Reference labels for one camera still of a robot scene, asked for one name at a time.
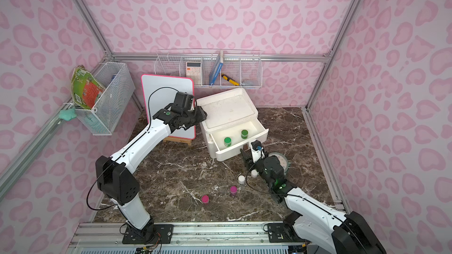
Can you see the magenta paint can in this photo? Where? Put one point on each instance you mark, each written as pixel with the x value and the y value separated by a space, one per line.
pixel 205 199
pixel 233 191

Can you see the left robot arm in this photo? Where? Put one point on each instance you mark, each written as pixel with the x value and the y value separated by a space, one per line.
pixel 115 174

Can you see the white paint can right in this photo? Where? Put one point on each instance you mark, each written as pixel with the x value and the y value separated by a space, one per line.
pixel 254 173

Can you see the green paint can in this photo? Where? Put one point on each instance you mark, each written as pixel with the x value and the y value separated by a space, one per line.
pixel 227 141
pixel 244 134

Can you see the yellow black utility knife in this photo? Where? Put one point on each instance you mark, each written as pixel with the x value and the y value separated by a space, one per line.
pixel 230 80

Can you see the white wire wall shelf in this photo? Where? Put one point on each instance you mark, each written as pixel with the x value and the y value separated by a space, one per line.
pixel 242 66

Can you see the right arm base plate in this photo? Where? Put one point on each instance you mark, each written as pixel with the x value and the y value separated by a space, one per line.
pixel 281 233

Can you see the green round alarm clock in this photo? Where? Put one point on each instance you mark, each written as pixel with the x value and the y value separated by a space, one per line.
pixel 284 162

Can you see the white paint can left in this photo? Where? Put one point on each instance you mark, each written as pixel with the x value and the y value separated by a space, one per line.
pixel 241 179

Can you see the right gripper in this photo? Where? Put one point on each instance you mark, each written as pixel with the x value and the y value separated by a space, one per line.
pixel 248 156

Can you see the green red snack bag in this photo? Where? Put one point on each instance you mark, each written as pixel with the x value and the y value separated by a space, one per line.
pixel 85 89

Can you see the pink-framed whiteboard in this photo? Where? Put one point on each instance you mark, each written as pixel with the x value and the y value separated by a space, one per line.
pixel 159 91

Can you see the white three-drawer cabinet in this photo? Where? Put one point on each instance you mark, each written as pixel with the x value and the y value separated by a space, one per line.
pixel 225 109

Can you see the white mesh wall basket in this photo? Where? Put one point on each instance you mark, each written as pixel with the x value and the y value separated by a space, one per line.
pixel 103 118

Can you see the white drawer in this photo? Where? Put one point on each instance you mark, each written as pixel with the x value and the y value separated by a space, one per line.
pixel 215 140

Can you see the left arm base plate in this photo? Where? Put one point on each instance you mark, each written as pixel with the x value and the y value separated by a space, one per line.
pixel 150 235

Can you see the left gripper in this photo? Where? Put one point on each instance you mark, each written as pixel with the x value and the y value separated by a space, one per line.
pixel 198 114

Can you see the mint green wall hook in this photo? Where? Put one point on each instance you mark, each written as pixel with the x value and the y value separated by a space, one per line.
pixel 67 114

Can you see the blue book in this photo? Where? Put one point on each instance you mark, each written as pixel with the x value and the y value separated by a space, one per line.
pixel 216 69

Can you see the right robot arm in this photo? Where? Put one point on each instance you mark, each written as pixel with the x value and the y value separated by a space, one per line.
pixel 332 230

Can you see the white paint can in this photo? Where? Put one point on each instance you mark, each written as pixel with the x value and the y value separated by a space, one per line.
pixel 254 173
pixel 241 179

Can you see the white calculator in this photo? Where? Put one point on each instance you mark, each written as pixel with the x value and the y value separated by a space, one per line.
pixel 194 72

